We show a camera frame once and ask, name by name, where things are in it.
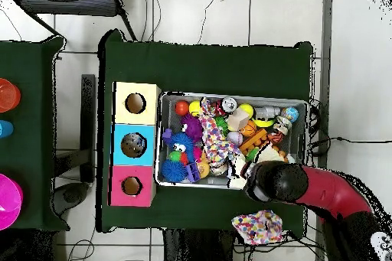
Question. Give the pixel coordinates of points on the long polka dot cloth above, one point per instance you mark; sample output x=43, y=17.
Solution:
x=214, y=138

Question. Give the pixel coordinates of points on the crushed bottle with blue label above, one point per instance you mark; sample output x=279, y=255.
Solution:
x=140, y=142

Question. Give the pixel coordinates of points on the cream knitted cloth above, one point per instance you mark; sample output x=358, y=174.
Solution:
x=269, y=155

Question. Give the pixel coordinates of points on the wide polka dot cloth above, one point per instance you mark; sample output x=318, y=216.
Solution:
x=257, y=227

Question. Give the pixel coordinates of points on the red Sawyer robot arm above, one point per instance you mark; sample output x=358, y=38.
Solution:
x=330, y=190

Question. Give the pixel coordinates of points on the shallow mesh bin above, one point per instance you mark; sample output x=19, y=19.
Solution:
x=167, y=103

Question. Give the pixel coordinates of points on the wooden box with three holes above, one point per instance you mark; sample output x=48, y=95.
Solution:
x=122, y=114

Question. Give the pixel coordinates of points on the purple spiky rubber ball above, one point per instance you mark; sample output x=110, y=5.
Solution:
x=192, y=126

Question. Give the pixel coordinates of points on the yellow ball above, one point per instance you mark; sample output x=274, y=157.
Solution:
x=246, y=110
x=194, y=108

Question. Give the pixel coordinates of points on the orange ball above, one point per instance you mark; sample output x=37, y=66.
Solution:
x=182, y=108

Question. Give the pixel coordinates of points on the silver topped drink can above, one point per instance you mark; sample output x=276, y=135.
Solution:
x=229, y=104

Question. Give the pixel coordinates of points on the plain wooden block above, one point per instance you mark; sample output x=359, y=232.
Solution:
x=237, y=119

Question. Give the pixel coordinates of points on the small orange basketball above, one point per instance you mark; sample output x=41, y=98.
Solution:
x=248, y=128

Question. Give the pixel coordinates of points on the dark green table cloth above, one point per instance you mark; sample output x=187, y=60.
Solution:
x=199, y=68

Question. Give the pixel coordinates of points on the green side table cloth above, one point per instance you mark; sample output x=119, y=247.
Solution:
x=33, y=65

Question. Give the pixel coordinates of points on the dark office chair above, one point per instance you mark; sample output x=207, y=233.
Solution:
x=70, y=3

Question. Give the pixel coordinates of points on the orange ribbed plastic cup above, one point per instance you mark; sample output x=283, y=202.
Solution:
x=8, y=95

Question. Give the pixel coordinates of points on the blue plastic cup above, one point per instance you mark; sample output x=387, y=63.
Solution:
x=5, y=129

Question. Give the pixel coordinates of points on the magenta plastic bowl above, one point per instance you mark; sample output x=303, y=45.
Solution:
x=9, y=202

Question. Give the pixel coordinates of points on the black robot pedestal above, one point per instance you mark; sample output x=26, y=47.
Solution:
x=196, y=247

